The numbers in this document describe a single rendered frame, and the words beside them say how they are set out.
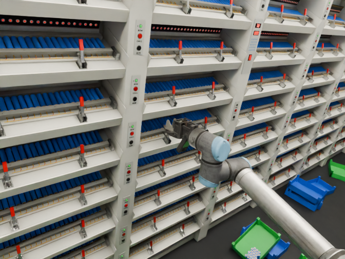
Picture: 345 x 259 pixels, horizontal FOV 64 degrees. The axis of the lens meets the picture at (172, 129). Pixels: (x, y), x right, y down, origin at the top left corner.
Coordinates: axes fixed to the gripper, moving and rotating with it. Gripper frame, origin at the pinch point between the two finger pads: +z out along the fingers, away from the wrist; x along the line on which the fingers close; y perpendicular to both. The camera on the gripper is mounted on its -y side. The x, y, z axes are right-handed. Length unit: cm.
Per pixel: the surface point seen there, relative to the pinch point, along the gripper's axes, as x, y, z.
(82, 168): 44.3, -8.3, -2.5
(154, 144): 7.2, -7.3, -0.3
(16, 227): 70, -27, 1
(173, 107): 0.2, 11.6, -4.6
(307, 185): -179, -95, -6
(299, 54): -110, 33, -4
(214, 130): -34.6, -8.1, -1.4
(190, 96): -13.6, 14.3, -1.0
